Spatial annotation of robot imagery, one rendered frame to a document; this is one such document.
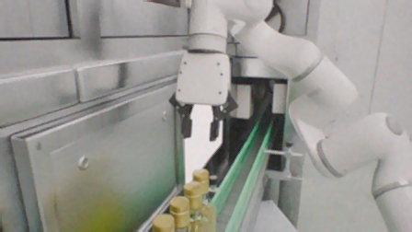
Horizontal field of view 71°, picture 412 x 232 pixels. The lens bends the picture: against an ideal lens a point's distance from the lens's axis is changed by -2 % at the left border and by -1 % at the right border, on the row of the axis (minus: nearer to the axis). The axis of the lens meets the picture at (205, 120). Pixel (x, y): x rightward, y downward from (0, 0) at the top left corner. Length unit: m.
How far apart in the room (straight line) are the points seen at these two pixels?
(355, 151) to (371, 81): 3.65
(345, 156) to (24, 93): 0.54
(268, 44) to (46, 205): 0.52
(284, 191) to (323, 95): 1.01
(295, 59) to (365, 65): 3.62
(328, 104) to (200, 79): 0.27
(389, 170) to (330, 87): 0.19
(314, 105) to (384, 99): 3.69
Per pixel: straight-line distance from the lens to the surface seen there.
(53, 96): 0.44
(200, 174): 0.61
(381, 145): 0.62
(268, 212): 1.26
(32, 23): 0.48
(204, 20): 0.57
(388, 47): 4.25
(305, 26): 1.41
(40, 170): 0.43
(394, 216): 0.62
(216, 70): 0.55
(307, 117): 0.67
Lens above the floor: 1.44
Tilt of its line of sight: 17 degrees down
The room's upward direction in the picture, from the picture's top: straight up
